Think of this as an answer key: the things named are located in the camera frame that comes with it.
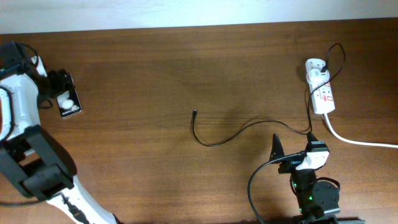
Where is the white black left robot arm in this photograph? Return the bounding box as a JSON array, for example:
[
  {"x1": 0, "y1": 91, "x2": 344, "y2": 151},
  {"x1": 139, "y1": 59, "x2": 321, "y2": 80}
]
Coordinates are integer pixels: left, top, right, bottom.
[{"x1": 1, "y1": 41, "x2": 120, "y2": 223}]

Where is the white power strip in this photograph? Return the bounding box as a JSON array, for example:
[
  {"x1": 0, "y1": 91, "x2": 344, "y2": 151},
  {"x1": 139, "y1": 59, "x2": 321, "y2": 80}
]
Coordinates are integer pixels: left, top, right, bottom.
[{"x1": 305, "y1": 58, "x2": 335, "y2": 114}]

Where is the black smartphone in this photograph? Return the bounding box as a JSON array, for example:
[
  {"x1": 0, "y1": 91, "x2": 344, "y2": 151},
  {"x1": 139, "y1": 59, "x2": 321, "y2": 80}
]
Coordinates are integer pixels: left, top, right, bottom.
[{"x1": 57, "y1": 73, "x2": 82, "y2": 118}]

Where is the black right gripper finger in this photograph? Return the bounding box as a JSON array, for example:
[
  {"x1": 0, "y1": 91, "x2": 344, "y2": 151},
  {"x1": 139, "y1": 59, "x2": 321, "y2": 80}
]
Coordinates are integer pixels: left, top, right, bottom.
[
  {"x1": 269, "y1": 133, "x2": 285, "y2": 164},
  {"x1": 307, "y1": 132, "x2": 318, "y2": 143}
]

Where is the white power strip cord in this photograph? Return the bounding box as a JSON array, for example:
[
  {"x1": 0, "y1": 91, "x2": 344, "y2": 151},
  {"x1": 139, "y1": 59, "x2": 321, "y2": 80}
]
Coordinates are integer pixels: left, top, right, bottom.
[{"x1": 322, "y1": 113, "x2": 398, "y2": 149}]

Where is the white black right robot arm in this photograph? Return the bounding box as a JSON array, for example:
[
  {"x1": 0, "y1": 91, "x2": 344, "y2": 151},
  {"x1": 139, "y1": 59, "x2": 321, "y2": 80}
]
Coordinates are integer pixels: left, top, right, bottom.
[{"x1": 269, "y1": 133, "x2": 340, "y2": 223}]

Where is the white usb charger adapter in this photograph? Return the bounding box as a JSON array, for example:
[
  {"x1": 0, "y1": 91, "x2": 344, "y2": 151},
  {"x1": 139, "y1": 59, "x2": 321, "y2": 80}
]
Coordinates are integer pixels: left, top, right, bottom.
[{"x1": 306, "y1": 68, "x2": 330, "y2": 85}]

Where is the black usb charging cable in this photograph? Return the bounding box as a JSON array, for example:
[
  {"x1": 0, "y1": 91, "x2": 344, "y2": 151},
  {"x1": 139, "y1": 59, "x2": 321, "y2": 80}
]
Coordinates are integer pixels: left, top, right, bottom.
[{"x1": 192, "y1": 42, "x2": 346, "y2": 147}]

